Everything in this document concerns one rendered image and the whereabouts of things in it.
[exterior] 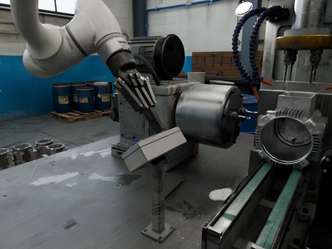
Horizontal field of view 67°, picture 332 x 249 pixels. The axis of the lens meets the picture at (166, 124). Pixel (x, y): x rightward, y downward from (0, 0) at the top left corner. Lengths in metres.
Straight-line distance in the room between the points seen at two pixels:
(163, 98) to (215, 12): 5.92
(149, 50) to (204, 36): 5.85
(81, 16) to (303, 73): 0.86
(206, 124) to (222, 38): 5.80
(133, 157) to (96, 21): 0.39
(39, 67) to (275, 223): 0.71
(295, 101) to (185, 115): 0.38
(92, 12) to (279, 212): 0.70
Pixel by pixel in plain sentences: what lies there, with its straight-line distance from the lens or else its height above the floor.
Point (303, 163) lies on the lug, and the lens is 0.89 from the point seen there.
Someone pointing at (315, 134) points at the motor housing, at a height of 1.04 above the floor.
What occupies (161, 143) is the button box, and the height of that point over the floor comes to 1.07.
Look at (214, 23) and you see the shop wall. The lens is 6.80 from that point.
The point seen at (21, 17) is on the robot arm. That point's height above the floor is 1.35.
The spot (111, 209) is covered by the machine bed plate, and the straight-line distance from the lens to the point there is 0.86.
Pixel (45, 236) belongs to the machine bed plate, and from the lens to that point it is 0.81.
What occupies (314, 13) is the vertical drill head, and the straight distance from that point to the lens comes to 0.94.
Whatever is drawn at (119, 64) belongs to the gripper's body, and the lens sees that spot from 0.70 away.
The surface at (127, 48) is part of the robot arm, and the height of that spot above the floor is 1.29.
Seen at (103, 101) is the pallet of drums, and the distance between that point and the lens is 5.77.
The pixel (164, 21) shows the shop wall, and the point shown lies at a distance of 7.70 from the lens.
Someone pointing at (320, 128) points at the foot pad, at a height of 1.06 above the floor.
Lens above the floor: 1.27
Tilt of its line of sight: 15 degrees down
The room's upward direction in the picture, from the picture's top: straight up
